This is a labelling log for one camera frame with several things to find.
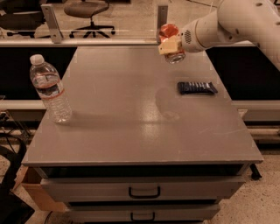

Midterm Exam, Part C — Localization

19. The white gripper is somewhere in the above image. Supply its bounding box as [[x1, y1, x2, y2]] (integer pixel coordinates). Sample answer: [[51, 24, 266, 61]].
[[158, 20, 205, 55]]

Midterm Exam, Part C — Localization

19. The red coke can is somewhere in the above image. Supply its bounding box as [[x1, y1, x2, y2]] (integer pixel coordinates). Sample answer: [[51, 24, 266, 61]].
[[159, 24, 186, 64]]

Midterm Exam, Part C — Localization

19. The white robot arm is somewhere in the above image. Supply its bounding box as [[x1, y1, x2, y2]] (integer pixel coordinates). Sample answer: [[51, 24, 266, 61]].
[[158, 0, 280, 69]]

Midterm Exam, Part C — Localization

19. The dark blue snack packet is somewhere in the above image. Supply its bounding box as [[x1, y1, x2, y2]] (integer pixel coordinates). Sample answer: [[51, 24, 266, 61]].
[[177, 82, 218, 95]]

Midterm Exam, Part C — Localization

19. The grey drawer cabinet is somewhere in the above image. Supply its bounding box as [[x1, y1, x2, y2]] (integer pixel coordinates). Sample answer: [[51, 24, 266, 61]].
[[24, 46, 263, 212]]

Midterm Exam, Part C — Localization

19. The grey office chair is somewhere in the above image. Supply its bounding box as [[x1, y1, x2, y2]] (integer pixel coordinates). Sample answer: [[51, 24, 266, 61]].
[[64, 0, 116, 39]]

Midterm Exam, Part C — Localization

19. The clear plastic water bottle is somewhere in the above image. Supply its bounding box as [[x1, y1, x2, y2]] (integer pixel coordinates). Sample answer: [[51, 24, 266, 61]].
[[30, 54, 72, 123]]

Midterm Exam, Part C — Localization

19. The black office chair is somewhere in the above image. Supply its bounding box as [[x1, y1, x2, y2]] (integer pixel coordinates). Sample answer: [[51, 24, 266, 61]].
[[0, 0, 47, 39]]

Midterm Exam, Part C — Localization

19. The upper grey drawer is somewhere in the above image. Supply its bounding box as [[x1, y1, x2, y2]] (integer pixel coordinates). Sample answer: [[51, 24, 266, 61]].
[[41, 176, 244, 202]]

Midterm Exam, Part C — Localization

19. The grey drawer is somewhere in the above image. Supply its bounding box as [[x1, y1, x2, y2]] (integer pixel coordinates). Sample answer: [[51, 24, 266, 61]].
[[41, 176, 244, 202], [68, 204, 220, 223]]

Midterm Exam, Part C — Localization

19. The lower grey drawer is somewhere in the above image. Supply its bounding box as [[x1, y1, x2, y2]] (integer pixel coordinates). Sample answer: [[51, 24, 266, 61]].
[[68, 204, 220, 223]]

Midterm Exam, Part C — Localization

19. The cardboard box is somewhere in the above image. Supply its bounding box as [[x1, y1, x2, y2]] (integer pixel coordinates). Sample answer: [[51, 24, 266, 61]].
[[12, 165, 66, 213]]

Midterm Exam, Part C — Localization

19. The middle metal bracket post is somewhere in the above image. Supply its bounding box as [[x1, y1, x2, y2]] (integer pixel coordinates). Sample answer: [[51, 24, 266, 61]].
[[157, 5, 168, 43]]

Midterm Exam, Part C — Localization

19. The metal bracket post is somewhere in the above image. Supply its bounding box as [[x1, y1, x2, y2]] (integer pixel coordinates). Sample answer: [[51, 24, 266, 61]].
[[41, 4, 63, 44], [157, 5, 168, 43]]

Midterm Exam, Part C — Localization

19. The left metal bracket post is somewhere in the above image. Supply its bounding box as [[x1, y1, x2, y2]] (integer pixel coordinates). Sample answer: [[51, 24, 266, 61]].
[[41, 4, 63, 44]]

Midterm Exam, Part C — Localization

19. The horizontal metal rail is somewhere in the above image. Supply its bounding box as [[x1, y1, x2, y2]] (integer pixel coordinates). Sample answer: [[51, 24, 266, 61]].
[[0, 38, 159, 47]]

